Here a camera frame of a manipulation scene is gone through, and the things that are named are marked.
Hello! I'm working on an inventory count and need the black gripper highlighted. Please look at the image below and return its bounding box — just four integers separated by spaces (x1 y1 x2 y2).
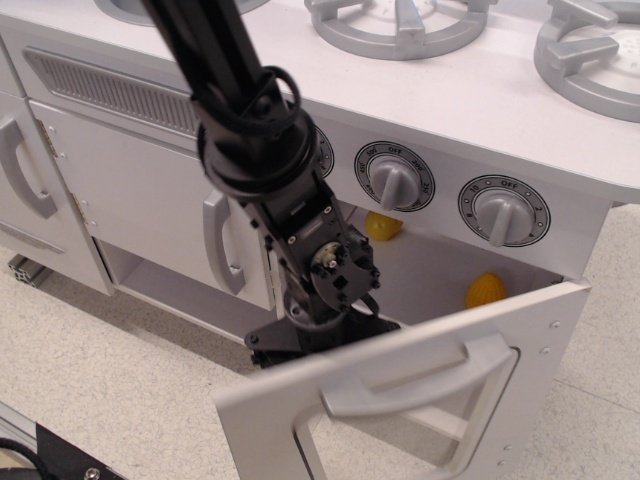
244 306 400 369

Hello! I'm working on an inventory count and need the silver oven door handle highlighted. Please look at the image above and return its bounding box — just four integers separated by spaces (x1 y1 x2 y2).
321 333 514 418

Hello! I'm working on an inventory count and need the white toy oven door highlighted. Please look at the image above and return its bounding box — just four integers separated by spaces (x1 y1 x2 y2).
214 281 590 479

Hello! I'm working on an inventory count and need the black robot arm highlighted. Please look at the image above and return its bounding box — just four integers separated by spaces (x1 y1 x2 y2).
145 1 396 368

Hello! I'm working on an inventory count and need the left grey oven knob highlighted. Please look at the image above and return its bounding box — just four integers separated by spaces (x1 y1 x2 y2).
315 126 335 178

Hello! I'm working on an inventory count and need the grey oven knob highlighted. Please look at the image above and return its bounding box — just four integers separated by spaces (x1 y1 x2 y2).
458 175 551 248
315 126 335 178
354 141 436 212

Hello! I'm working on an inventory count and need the middle grey oven knob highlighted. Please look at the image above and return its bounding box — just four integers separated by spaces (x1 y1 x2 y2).
354 141 436 212

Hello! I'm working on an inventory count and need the right grey oven knob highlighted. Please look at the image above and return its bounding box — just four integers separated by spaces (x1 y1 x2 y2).
458 175 551 248

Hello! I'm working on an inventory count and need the yellow toy lemon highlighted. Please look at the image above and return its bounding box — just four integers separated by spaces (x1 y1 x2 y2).
364 211 403 241

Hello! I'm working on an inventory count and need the yellow toy corn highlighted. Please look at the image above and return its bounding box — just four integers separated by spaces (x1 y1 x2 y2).
465 272 507 309

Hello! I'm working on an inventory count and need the white cabinet door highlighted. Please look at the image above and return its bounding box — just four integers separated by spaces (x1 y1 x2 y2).
30 102 274 310

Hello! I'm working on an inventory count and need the silver vent grille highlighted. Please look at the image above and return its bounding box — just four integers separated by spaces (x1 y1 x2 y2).
23 48 199 136

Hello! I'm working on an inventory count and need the white toy kitchen unit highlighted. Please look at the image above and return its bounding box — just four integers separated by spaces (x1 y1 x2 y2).
1 1 639 479

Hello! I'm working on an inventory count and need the far left white door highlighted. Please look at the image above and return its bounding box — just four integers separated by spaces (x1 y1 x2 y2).
1 93 114 295

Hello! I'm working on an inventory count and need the centre silver stove burner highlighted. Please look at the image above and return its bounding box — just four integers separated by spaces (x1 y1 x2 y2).
304 1 495 61

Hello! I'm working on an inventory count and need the silver stove burner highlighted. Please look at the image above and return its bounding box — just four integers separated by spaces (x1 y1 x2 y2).
304 1 495 61
534 1 639 123

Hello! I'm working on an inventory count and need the silver toy sink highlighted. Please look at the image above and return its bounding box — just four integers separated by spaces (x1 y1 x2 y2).
94 0 268 27

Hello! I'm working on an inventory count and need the right silver stove burner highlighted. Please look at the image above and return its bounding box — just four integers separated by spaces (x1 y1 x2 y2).
534 1 639 123

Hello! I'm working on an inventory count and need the silver cabinet door handle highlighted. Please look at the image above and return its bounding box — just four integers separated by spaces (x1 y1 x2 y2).
202 190 245 295

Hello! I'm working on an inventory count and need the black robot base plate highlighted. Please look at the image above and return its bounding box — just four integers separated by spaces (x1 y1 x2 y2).
36 424 124 480

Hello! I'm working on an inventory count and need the left aluminium frame rail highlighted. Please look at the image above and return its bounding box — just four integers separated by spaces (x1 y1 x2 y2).
8 254 52 288

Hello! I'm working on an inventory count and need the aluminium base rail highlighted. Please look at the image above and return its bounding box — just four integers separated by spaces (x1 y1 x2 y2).
0 402 37 452

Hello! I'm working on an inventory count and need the black cable near base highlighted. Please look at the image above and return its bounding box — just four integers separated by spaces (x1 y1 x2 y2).
0 435 51 480

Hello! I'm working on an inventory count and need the far left silver handle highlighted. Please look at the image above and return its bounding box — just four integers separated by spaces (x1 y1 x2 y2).
0 115 59 220

